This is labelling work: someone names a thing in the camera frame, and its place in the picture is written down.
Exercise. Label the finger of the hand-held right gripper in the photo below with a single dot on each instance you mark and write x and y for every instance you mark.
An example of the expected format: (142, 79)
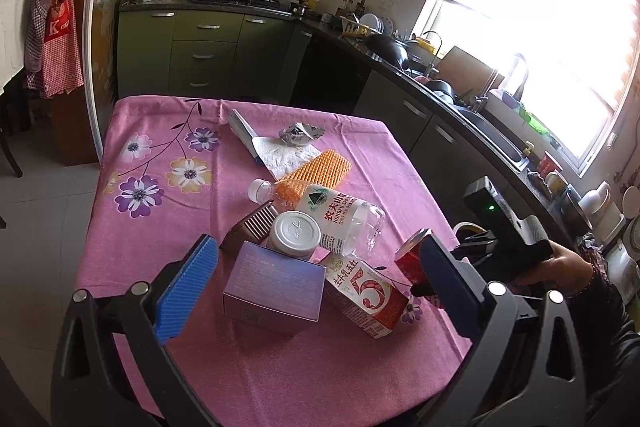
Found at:
(475, 249)

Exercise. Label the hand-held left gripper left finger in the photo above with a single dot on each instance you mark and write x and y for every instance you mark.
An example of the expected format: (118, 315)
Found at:
(187, 292)

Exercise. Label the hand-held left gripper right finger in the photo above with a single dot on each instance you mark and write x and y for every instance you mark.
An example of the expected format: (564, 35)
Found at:
(442, 279)

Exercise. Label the red drink can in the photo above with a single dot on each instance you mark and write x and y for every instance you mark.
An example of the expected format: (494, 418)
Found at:
(410, 262)

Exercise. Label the red and white milk carton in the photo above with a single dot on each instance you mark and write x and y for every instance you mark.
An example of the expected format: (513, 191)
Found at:
(365, 297)

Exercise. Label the purple cardboard box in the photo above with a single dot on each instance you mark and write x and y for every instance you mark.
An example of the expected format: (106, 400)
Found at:
(270, 287)

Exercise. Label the brown ribbed container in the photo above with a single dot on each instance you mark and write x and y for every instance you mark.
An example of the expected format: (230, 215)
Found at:
(247, 227)

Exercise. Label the clear plastic water bottle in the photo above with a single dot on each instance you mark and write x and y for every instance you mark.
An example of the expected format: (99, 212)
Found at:
(340, 217)

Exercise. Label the white-lid jar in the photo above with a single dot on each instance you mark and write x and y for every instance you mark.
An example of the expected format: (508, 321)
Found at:
(295, 232)

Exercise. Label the white paper napkin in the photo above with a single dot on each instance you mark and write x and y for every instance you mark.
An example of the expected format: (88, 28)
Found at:
(282, 157)

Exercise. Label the orange foam net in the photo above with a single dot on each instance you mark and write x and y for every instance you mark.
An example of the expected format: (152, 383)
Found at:
(320, 167)

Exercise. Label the blue and white paper pack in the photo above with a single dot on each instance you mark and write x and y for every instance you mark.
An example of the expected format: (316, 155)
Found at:
(242, 127)

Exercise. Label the foil wrapper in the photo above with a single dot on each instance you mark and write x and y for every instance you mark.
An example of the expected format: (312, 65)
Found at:
(300, 134)

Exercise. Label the person's right hand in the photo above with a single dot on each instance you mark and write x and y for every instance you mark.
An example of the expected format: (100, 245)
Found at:
(565, 267)

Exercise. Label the pink floral tablecloth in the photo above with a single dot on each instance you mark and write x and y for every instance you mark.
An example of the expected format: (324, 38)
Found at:
(150, 232)

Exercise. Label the red and white mug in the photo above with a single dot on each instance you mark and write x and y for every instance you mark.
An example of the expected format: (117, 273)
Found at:
(547, 164)

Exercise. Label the steel sink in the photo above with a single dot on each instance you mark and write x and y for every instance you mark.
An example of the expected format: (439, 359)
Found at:
(492, 134)

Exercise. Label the steel faucet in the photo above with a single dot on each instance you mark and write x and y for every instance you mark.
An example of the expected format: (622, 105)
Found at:
(482, 94)

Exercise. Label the green cabinets under sink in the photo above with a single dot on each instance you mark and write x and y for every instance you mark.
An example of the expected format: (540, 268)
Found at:
(400, 122)

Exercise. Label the brown cutting board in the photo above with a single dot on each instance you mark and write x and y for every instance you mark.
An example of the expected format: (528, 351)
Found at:
(467, 67)

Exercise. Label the bright window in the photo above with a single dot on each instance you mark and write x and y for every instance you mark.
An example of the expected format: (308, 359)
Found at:
(540, 22)

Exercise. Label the large black wok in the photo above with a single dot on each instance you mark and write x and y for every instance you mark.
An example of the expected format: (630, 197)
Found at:
(387, 49)

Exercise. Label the green lower cabinets with drawers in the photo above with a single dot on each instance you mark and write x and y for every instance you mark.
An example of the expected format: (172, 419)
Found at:
(205, 52)

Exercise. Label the dish rack with plates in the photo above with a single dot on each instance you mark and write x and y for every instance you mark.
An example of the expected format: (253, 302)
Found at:
(370, 24)

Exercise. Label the red checked apron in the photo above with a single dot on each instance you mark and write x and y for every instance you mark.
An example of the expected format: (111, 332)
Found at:
(60, 57)

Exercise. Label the group of condiment bottles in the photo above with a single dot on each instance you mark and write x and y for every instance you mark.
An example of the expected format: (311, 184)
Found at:
(350, 7)

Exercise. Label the glass sliding door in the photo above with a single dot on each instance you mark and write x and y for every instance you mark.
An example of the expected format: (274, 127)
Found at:
(107, 32)

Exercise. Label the small black pot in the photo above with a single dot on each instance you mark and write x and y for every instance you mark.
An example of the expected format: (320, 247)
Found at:
(299, 7)

